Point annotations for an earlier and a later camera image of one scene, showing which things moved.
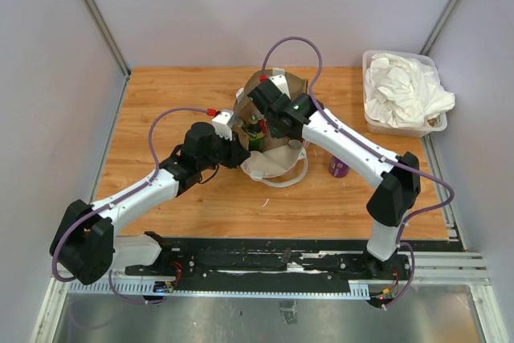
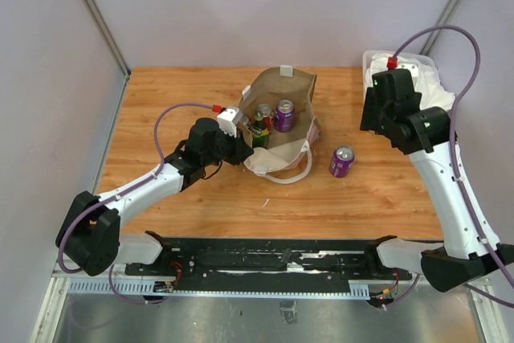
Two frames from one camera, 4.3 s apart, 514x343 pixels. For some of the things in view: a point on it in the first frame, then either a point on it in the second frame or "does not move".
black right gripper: [275, 135] -> [369, 120]
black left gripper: [238, 153] does not move
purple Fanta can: [337, 168] does not move
